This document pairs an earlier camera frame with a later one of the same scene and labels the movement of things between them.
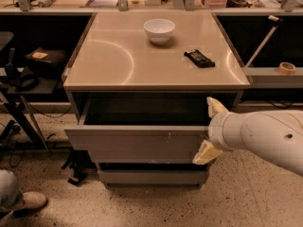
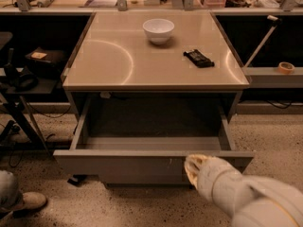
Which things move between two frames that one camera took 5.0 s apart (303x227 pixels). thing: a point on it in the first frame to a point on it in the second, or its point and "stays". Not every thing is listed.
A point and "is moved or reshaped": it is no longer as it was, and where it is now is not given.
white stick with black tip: (276, 21) stays
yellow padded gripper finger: (205, 154) to (191, 163)
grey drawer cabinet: (143, 87) stays
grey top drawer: (143, 127) is moved or reshaped
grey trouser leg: (8, 189) stays
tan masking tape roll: (286, 68) stays
